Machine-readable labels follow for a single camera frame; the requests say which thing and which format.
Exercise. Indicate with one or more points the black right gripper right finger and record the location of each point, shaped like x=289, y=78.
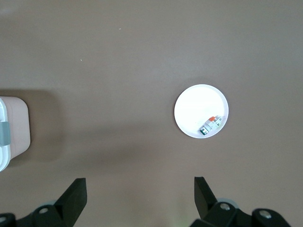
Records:
x=213, y=212

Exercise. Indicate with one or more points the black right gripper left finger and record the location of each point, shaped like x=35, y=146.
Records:
x=64, y=208

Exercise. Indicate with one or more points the pale round plate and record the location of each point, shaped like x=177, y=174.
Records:
x=194, y=106

